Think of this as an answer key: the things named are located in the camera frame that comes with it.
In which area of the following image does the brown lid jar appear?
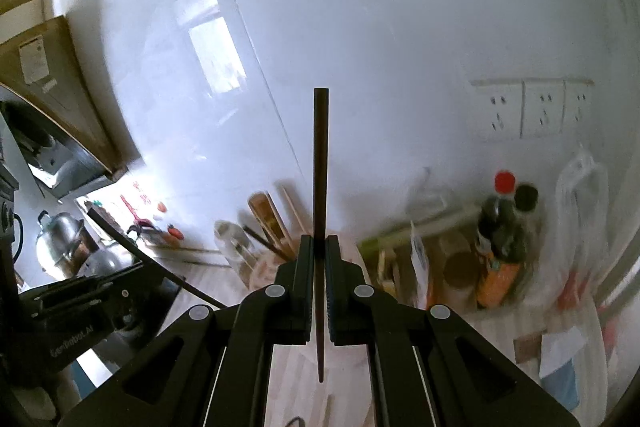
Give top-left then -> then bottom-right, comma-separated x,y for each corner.
442,252 -> 481,294

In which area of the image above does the red cap orange label bottle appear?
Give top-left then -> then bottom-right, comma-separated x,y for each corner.
475,171 -> 526,309

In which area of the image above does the white seasoning packet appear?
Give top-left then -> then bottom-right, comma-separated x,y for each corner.
410,222 -> 434,308

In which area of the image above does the dark wooden chopstick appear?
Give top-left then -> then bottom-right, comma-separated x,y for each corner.
85,204 -> 226,310
312,88 -> 331,383
241,224 -> 293,260

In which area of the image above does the yellow seasoning packet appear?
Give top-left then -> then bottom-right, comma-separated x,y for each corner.
377,249 -> 401,293

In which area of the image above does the light wooden chopsticks group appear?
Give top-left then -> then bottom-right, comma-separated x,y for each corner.
247,187 -> 311,258

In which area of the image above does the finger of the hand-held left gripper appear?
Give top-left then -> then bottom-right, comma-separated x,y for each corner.
20,263 -> 153,316

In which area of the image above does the large clear plastic bag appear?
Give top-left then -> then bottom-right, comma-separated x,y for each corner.
552,149 -> 613,315

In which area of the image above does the white paper slip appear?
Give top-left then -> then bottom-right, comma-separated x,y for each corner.
539,326 -> 587,376

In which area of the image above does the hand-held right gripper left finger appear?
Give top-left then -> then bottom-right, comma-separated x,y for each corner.
57,233 -> 317,427

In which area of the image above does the steel stockpot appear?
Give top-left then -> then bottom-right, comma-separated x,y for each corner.
36,211 -> 86,280

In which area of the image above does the black cap dark bottle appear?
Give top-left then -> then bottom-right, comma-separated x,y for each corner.
514,184 -> 542,258

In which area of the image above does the glass oil dispenser bottle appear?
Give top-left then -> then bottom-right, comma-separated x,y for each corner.
214,219 -> 257,285

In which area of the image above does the small clear plastic bag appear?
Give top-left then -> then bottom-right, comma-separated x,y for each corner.
407,167 -> 448,220

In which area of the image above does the cat printed striped mat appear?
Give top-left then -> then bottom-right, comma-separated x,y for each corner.
165,252 -> 616,427

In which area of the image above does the clear plastic storage box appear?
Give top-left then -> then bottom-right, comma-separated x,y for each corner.
357,204 -> 531,313

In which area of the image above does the white wall socket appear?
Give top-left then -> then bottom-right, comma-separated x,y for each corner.
522,79 -> 566,138
470,79 -> 524,140
564,79 -> 596,133

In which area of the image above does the blue kitchen cabinet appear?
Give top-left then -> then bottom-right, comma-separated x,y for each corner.
70,347 -> 121,403

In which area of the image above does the small brown card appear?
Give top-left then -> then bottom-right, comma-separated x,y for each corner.
514,333 -> 544,364

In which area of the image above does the black range hood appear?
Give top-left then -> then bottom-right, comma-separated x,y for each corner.
0,14 -> 129,202

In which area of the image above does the group of wall stickers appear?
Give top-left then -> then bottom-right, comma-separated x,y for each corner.
120,179 -> 186,243

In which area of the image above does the steel wok lid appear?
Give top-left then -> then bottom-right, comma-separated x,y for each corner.
82,247 -> 138,280

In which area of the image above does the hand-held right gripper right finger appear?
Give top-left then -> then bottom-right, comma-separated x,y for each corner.
326,233 -> 582,427

